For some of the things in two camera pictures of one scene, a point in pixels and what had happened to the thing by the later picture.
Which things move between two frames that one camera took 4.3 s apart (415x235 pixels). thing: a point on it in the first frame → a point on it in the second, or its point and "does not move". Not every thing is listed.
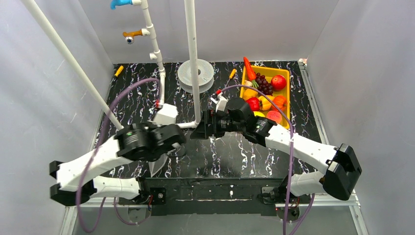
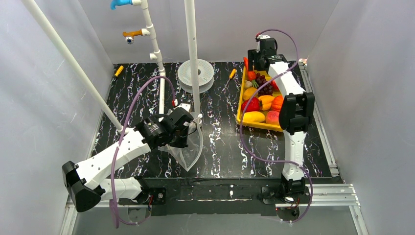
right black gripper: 207,124 → 254,56
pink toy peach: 274,115 does not move
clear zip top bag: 154,166 → 186,156
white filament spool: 206,75 does not move
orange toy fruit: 248,93 does not move
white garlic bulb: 248,83 does not move
